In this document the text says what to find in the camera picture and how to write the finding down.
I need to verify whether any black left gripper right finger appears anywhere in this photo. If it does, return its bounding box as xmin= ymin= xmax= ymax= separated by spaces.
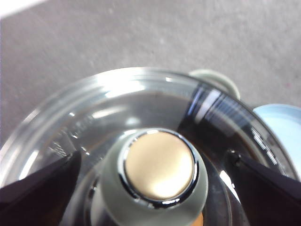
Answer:
xmin=224 ymin=149 xmax=301 ymax=226

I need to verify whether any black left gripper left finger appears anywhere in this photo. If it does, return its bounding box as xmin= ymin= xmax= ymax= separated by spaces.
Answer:
xmin=0 ymin=150 xmax=82 ymax=226

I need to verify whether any brown potato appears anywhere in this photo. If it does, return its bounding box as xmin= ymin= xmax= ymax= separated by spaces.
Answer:
xmin=191 ymin=210 xmax=205 ymax=226

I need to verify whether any glass lid with green knob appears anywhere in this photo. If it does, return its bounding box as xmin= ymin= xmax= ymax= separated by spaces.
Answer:
xmin=0 ymin=67 xmax=300 ymax=226

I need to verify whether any blue round plate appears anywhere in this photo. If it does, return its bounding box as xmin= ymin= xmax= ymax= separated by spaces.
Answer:
xmin=251 ymin=104 xmax=301 ymax=183

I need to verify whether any pale green electric steamer pot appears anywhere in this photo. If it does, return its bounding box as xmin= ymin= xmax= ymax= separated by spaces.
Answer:
xmin=189 ymin=68 xmax=241 ymax=100

